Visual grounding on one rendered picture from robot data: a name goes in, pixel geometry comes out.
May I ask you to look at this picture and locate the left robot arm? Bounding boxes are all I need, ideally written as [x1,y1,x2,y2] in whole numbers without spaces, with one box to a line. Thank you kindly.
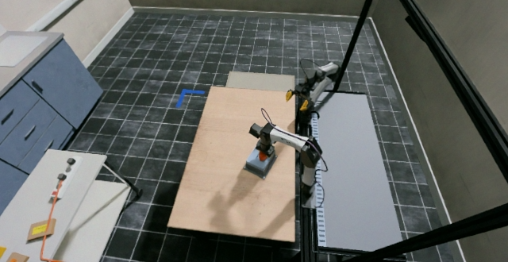
[248,123,322,208]

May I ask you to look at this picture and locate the orange-brown peg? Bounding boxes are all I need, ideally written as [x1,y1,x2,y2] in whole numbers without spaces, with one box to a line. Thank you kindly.
[259,151,267,161]

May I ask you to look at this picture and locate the light blue flat plate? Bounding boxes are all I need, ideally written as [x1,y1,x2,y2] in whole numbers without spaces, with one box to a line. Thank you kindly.
[246,148,275,171]

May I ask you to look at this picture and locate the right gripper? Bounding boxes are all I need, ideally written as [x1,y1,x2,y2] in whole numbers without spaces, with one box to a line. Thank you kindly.
[286,87,311,110]

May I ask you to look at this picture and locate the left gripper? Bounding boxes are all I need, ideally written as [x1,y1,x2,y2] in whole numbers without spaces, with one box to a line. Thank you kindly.
[255,139,275,158]

